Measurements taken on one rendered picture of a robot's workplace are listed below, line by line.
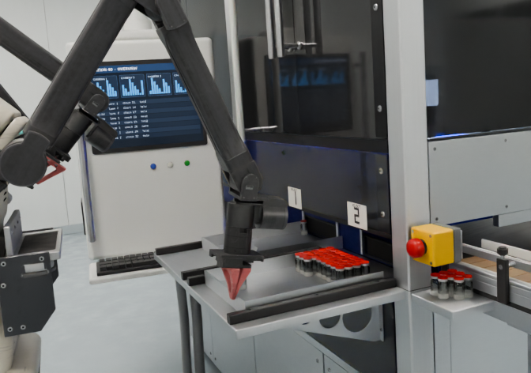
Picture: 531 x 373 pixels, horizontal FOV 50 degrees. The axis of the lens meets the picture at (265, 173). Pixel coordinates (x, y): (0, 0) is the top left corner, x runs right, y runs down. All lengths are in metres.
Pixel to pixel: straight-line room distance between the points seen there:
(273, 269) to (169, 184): 0.71
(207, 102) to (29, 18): 5.57
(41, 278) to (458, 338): 0.93
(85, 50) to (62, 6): 5.59
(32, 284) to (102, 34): 0.51
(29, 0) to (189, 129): 4.75
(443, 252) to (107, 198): 1.23
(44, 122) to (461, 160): 0.87
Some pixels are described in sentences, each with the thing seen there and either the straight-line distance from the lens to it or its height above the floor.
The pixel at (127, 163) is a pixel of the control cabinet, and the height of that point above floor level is 1.13.
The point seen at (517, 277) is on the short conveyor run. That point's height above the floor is 0.93.
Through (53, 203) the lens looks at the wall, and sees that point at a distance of 6.63.
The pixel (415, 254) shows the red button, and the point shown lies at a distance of 1.21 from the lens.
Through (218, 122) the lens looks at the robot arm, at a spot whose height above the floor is 1.28.
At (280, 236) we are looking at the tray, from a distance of 1.84.
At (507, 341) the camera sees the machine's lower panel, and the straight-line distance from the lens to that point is 1.57.
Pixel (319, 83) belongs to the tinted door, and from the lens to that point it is 1.55.
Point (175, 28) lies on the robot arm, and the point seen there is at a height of 1.46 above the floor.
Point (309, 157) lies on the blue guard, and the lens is 1.62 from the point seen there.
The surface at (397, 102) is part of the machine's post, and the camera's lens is 1.26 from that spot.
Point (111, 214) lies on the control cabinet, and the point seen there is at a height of 0.96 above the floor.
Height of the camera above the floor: 1.32
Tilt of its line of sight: 7 degrees down
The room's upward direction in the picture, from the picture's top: 4 degrees counter-clockwise
